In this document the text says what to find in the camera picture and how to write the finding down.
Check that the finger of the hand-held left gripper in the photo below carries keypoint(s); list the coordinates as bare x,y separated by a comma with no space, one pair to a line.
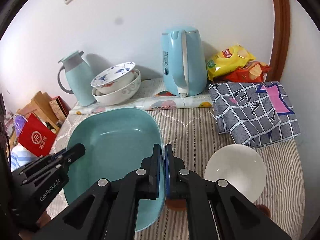
72,155
45,161

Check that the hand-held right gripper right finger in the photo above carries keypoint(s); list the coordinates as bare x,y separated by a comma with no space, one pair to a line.
168,177

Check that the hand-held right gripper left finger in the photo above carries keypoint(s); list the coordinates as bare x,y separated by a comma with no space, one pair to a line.
160,175

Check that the teal square plate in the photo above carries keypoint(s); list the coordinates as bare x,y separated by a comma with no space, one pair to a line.
112,140

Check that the red paper bag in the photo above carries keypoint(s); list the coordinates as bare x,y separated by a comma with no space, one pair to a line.
37,137

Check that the blue and white checked cloth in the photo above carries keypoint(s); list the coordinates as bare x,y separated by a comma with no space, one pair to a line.
20,157

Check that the purple plastic bag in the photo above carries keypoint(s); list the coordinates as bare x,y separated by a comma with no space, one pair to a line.
20,122

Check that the dark red box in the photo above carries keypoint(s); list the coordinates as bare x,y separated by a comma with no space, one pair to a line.
58,107

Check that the striped blanket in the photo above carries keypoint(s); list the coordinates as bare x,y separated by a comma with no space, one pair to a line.
190,130

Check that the cardboard box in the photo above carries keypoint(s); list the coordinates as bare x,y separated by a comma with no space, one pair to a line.
40,102

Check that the plain white bowl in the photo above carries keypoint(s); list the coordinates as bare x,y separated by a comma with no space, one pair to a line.
235,167

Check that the teal thermos jug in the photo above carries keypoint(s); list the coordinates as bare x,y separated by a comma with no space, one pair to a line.
80,85

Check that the white bowl with grey swirls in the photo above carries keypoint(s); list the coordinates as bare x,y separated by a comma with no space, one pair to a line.
120,96

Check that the floral printed table mat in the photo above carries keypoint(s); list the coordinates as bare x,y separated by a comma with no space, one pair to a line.
150,87

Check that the blue and red patterned bowl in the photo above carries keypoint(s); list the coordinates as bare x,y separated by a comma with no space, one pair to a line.
112,73

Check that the small white bowl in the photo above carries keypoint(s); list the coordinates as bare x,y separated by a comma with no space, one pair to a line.
136,74

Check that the folded grey checkered cloth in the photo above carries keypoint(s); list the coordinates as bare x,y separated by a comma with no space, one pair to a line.
250,112

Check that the light blue electric kettle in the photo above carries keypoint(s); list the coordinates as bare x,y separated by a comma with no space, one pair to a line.
180,62

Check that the yellow chip bag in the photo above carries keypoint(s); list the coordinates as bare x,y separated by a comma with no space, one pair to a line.
225,62

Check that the red chip bag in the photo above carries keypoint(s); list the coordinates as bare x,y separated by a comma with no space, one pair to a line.
250,73

